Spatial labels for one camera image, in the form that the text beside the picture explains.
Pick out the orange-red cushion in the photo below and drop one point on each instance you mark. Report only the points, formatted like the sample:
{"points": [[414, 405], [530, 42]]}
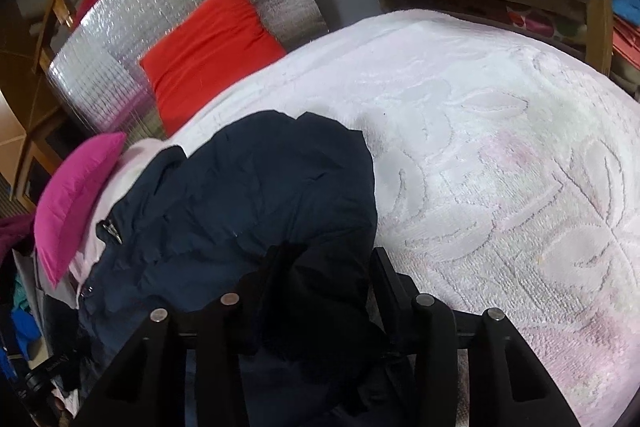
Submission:
{"points": [[205, 52]]}

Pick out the navy blue jacket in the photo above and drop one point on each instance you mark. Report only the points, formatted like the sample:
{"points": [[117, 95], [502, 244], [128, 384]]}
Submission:
{"points": [[240, 217]]}

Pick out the blue cloth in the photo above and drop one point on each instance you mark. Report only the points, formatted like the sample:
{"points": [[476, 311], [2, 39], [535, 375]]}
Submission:
{"points": [[22, 327]]}

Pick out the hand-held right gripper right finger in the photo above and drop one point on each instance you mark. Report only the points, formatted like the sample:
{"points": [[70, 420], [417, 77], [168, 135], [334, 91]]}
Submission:
{"points": [[400, 302]]}

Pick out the silver foil insulation mat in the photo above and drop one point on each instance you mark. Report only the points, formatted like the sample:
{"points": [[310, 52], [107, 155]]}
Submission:
{"points": [[165, 22]]}

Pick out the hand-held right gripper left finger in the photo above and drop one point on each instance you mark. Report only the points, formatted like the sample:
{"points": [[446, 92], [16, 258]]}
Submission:
{"points": [[220, 337]]}

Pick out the white embossed floral blanket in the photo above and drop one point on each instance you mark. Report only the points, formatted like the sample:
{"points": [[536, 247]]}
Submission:
{"points": [[475, 157]]}

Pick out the wooden ladder rack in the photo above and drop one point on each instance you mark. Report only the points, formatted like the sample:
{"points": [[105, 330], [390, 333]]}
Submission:
{"points": [[65, 7]]}

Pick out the magenta pillow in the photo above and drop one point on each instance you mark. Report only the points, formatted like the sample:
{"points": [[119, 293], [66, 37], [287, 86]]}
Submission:
{"points": [[70, 202]]}

